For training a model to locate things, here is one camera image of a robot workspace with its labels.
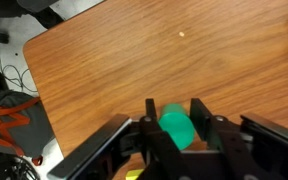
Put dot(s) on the black power adapter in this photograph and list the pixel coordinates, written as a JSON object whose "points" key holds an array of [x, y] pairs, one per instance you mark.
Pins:
{"points": [[1, 37]]}

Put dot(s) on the dark grey fabric object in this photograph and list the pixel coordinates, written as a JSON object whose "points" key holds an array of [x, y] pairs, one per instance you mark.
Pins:
{"points": [[34, 10]]}

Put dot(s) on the green cylinder block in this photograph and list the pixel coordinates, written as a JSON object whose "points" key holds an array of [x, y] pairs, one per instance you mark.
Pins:
{"points": [[177, 128]]}

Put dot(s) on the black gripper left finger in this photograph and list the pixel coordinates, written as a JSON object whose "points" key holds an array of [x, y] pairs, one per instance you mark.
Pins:
{"points": [[150, 133]]}

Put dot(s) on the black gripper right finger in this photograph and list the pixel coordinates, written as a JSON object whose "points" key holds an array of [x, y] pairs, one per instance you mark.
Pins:
{"points": [[217, 133]]}

